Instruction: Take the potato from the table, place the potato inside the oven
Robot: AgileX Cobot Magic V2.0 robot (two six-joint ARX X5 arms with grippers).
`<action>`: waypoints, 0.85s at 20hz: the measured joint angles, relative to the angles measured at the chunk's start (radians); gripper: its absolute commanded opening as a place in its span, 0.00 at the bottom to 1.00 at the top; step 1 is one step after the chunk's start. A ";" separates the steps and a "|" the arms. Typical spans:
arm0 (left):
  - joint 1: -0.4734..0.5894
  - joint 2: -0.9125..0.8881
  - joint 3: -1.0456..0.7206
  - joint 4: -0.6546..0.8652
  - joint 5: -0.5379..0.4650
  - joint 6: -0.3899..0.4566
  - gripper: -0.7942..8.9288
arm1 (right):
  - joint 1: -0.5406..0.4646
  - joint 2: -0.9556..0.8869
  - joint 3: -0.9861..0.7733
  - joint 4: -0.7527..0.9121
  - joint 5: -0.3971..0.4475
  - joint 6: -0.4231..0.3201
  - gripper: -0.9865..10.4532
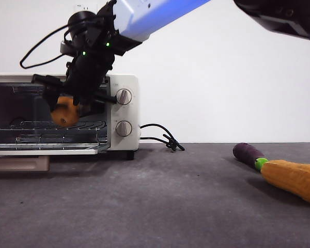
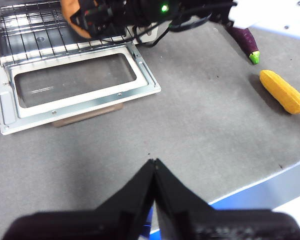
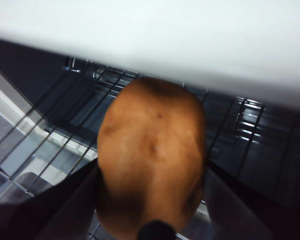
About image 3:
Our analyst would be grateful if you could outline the metal wire oven rack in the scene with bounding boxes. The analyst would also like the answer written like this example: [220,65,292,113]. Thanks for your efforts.
[0,69,300,240]

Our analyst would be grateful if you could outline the white Toshiba toaster oven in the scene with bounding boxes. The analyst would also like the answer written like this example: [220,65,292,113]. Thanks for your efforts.
[0,0,300,208]

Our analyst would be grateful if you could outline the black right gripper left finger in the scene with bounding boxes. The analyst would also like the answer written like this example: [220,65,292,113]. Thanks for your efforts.
[0,159,101,240]

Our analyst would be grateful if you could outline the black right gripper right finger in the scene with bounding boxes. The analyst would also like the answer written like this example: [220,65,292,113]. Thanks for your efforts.
[202,162,300,240]

